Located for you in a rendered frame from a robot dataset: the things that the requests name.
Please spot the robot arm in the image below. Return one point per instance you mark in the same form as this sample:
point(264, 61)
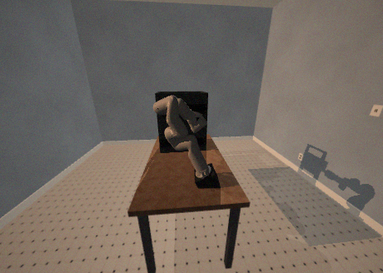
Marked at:
point(177, 132)

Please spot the black open-frame rack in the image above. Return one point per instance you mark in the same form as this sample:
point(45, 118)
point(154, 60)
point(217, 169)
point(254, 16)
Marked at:
point(198, 102)

